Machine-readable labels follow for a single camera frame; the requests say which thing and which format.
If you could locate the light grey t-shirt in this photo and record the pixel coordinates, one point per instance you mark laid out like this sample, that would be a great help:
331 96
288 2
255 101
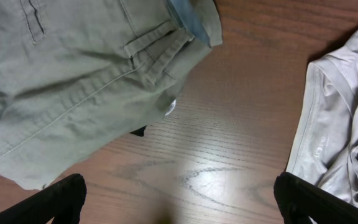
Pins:
325 148

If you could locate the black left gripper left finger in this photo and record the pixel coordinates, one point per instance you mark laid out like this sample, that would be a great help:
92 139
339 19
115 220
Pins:
60 203

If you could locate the folded khaki shorts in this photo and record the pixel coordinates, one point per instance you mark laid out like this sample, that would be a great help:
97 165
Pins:
77 74

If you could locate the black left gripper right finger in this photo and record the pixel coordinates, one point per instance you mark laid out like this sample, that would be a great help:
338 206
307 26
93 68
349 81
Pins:
300 202

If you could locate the black garment under shorts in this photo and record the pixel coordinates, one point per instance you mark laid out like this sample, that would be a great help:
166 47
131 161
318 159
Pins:
139 132

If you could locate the white folded garment under shorts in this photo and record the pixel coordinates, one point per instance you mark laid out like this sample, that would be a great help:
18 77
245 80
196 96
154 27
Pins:
171 107

